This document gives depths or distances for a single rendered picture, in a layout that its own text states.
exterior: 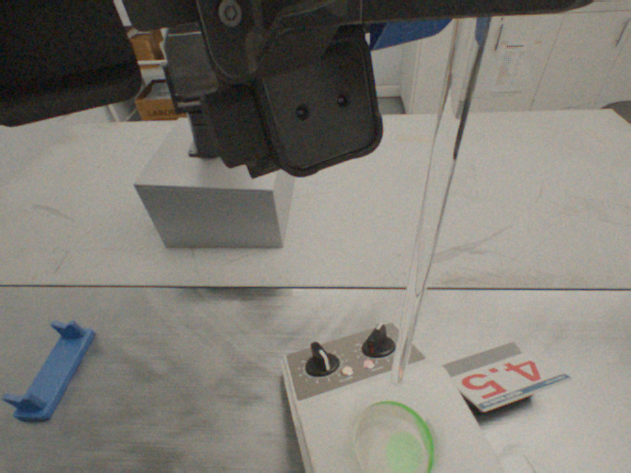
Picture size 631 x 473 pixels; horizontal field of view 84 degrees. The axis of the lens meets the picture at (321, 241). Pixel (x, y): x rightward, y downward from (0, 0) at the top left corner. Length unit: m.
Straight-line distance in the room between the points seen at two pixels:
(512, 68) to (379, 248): 2.37
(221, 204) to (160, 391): 0.22
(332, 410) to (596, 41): 2.82
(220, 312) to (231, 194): 0.15
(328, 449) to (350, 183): 0.44
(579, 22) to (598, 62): 0.31
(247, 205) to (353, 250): 0.16
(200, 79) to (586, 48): 2.67
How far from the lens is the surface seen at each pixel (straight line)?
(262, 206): 0.46
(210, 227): 0.51
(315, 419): 0.29
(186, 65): 0.45
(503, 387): 0.39
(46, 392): 0.48
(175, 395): 0.42
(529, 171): 0.71
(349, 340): 0.37
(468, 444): 0.29
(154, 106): 2.50
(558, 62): 2.89
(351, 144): 0.16
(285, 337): 0.42
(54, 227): 0.71
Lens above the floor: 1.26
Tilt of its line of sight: 45 degrees down
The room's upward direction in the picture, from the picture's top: 4 degrees counter-clockwise
